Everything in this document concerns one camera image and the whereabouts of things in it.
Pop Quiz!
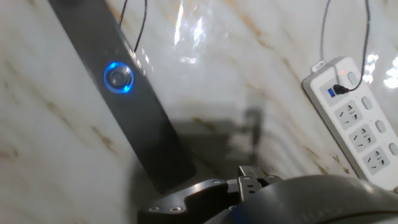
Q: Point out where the black speaker bar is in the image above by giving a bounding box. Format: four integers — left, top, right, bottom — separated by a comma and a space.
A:
46, 0, 197, 194

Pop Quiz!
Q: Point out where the thin black audio cable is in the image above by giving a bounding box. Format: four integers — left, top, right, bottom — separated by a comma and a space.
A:
119, 0, 129, 29

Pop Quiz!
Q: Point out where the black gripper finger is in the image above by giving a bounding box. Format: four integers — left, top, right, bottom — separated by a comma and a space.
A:
137, 166, 283, 224

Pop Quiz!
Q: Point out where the white power strip with sockets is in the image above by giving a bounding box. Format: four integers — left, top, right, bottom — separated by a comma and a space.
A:
301, 55, 398, 191

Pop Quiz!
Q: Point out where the grey power strip cable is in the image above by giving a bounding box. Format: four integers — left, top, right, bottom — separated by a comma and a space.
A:
319, 0, 333, 65

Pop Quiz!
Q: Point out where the marble pattern board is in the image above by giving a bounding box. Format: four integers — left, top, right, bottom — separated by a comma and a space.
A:
0, 0, 398, 224

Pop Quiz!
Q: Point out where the blue lit volume knob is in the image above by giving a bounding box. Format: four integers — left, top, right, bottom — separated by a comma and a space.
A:
103, 61, 136, 95

